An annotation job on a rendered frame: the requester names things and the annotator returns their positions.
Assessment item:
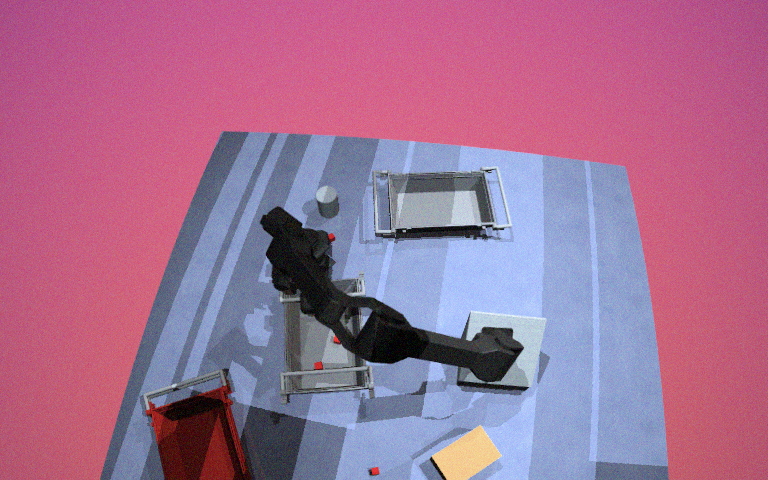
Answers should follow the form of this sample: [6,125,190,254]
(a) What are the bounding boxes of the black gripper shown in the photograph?
[300,230,329,315]

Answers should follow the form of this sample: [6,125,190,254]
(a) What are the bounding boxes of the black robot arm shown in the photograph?
[260,207,524,382]

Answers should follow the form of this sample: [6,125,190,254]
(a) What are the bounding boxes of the grey cylinder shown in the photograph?
[316,187,339,218]

